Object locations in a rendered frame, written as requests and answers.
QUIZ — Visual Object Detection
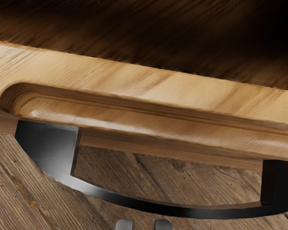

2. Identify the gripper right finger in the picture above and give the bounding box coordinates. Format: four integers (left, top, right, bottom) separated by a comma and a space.
154, 218, 173, 230

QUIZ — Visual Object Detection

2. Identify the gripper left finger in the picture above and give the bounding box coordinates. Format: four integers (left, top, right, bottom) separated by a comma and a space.
115, 218, 135, 230

